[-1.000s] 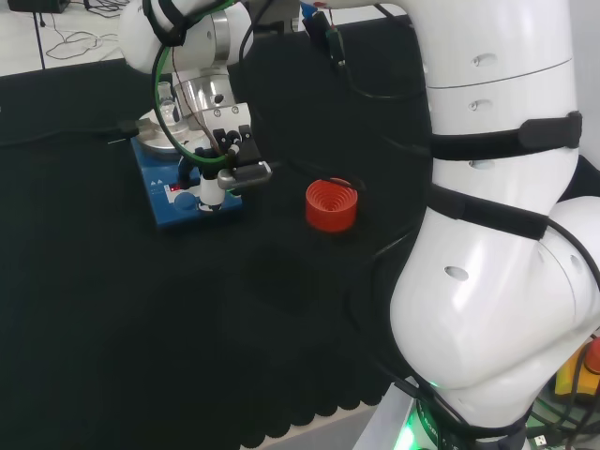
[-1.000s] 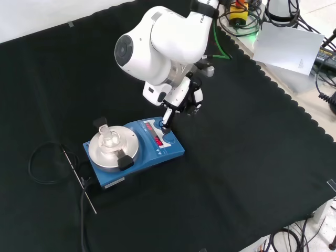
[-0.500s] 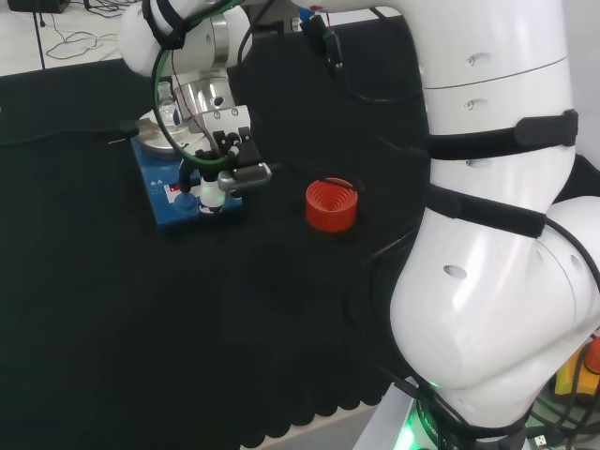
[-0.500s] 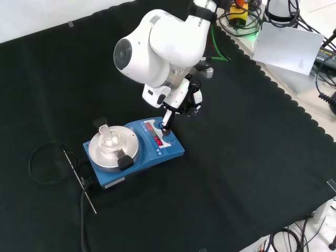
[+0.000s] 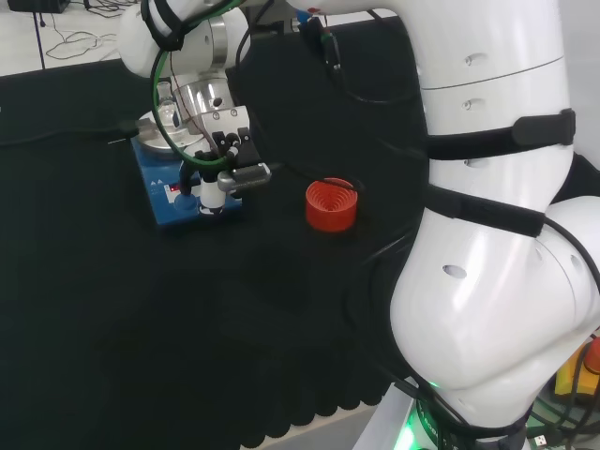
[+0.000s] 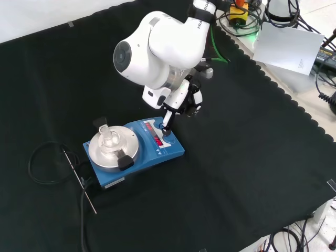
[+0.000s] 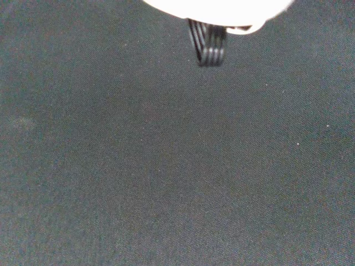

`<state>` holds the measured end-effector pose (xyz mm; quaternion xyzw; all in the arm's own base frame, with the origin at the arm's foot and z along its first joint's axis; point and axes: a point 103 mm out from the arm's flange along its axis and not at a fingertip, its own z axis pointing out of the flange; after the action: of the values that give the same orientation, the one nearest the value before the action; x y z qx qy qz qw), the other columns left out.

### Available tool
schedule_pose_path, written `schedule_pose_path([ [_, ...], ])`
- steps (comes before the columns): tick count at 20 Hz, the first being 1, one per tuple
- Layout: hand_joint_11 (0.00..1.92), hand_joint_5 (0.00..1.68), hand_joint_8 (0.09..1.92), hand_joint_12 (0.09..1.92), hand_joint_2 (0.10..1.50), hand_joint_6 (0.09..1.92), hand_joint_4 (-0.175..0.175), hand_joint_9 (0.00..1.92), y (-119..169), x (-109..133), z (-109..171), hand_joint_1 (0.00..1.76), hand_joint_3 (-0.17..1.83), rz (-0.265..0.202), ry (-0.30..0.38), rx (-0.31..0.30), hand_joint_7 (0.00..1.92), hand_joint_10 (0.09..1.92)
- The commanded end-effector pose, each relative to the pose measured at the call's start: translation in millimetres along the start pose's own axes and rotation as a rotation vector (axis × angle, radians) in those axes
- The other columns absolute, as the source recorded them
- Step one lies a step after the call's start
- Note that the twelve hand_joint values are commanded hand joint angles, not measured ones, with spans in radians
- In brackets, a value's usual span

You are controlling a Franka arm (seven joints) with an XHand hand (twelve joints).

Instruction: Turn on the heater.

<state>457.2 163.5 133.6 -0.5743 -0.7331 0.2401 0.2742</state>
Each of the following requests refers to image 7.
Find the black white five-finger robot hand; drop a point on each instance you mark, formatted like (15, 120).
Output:
(216, 11)

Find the black bench cloth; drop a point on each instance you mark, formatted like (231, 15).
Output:
(166, 166)

